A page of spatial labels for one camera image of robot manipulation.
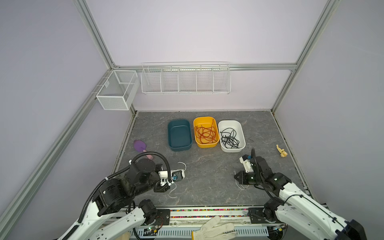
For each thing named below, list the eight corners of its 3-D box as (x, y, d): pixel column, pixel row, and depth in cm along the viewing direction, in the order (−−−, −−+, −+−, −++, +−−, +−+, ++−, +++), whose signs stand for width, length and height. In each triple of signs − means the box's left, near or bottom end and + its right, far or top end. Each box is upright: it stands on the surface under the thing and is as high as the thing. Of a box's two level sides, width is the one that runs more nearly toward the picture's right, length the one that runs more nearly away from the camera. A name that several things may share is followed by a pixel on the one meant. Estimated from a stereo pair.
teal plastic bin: (165, 151, 100) (164, 146, 96) (170, 124, 115) (168, 119, 111) (191, 151, 100) (191, 146, 96) (192, 124, 115) (192, 119, 110)
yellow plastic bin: (192, 148, 102) (192, 143, 97) (193, 122, 117) (193, 116, 112) (218, 148, 102) (219, 143, 97) (216, 122, 117) (217, 116, 112)
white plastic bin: (219, 152, 100) (220, 147, 94) (216, 126, 114) (217, 120, 109) (244, 152, 99) (246, 147, 94) (238, 126, 114) (240, 120, 109)
